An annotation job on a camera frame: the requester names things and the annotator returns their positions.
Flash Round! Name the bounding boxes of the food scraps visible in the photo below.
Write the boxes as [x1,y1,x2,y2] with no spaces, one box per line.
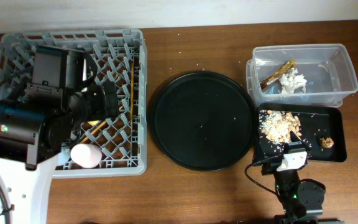
[259,110,302,144]

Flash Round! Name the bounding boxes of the pink cup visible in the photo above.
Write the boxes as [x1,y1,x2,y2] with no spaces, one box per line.
[70,143,102,169]

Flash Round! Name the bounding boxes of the white tissue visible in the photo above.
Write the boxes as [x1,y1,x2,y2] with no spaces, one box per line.
[278,68,307,94]

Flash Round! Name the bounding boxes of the blue cup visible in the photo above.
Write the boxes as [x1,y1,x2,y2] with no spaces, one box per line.
[57,149,70,166]

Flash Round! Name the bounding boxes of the gold snack wrapper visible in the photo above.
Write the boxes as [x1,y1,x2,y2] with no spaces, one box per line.
[260,60,296,90]

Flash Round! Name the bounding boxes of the yellow bowl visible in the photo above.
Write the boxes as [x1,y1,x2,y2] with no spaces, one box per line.
[87,120,100,126]

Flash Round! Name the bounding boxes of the wooden chopstick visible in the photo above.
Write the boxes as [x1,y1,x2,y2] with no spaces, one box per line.
[80,106,124,143]
[130,62,135,127]

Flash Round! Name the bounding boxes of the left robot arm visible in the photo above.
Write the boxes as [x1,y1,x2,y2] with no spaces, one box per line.
[0,45,119,223]

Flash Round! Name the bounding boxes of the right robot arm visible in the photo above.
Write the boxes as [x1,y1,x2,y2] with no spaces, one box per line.
[262,131,326,224]

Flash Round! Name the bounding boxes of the grey plastic dishwasher rack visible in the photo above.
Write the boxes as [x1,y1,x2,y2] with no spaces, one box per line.
[0,29,147,179]

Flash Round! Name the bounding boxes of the black rectangular tray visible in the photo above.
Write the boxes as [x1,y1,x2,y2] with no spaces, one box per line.
[258,103,347,162]

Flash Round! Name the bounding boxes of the brown food lump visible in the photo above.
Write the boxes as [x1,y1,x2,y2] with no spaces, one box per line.
[319,138,334,149]

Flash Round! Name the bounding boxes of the clear plastic bin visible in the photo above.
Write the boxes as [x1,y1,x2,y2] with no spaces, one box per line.
[246,44,358,107]

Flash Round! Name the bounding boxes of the round black tray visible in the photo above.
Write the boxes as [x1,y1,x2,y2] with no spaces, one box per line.
[148,72,257,171]

